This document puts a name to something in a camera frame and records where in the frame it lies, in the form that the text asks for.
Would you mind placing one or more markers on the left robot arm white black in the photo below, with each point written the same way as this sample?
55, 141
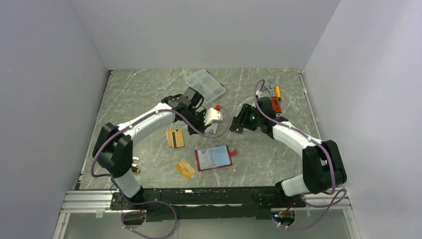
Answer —
113, 150

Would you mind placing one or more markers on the red adjustable wrench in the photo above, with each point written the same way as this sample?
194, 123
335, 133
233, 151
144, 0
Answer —
274, 100

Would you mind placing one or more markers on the black yellow screwdriver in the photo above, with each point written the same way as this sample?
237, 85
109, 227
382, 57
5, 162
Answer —
135, 170

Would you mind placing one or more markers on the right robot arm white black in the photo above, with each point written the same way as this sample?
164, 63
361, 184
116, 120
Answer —
322, 166

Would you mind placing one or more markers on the gold credit card stack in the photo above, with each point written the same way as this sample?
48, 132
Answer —
175, 138

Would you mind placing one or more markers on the silver VIP credit card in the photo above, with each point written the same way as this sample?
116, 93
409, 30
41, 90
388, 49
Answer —
205, 159

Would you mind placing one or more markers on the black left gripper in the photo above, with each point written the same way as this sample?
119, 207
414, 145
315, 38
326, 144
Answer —
201, 127

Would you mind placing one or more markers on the single gold credit card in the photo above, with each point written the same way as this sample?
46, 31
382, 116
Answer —
185, 169

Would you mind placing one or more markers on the clear plastic screw box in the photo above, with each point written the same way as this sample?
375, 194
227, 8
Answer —
204, 83

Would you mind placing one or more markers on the red leather card holder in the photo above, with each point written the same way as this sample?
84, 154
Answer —
221, 156

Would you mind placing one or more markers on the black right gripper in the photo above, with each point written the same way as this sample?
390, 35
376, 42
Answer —
242, 119

